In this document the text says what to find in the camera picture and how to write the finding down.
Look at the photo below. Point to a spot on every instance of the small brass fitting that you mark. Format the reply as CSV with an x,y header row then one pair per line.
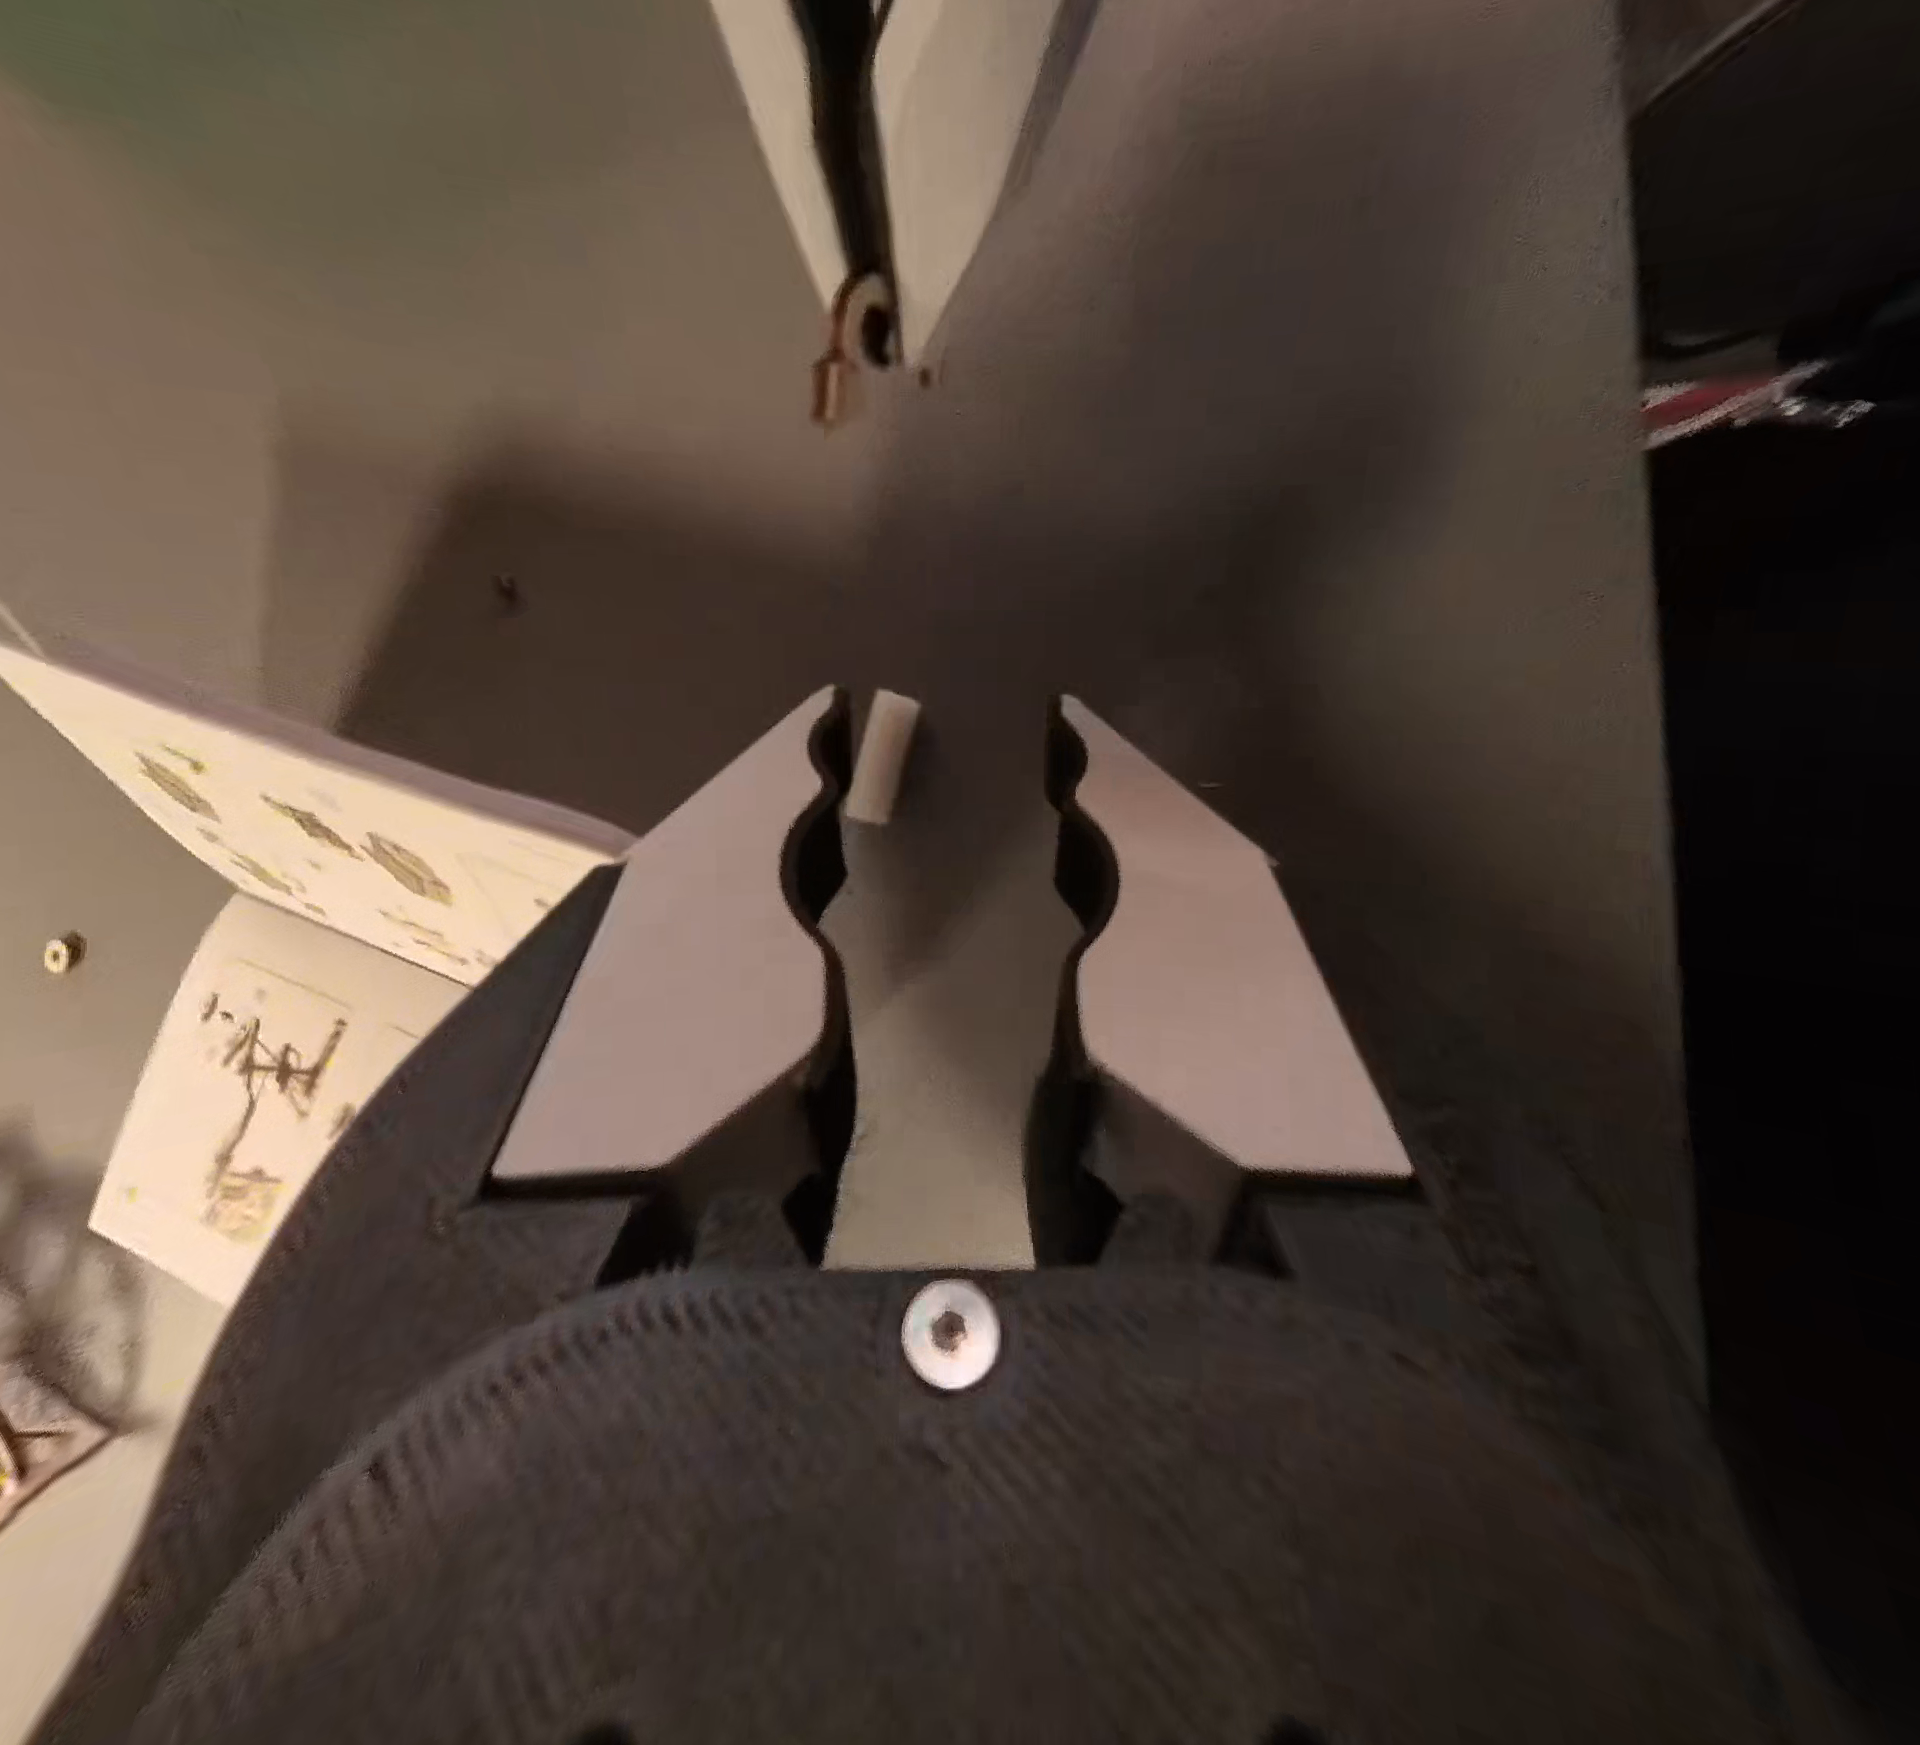
x,y
847,350

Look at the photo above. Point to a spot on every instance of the red and black packet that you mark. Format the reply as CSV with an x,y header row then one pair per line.
x,y
1755,403

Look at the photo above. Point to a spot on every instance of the wooden model assembly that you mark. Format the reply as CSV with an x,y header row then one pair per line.
x,y
44,1340

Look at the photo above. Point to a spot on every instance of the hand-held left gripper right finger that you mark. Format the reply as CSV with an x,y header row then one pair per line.
x,y
1232,1010

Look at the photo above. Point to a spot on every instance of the white instruction booklet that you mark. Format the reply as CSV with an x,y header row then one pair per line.
x,y
300,875

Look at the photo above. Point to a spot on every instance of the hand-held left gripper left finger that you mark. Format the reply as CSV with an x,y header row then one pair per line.
x,y
676,996

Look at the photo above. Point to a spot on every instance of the small white cylinder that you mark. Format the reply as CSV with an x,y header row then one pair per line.
x,y
877,755

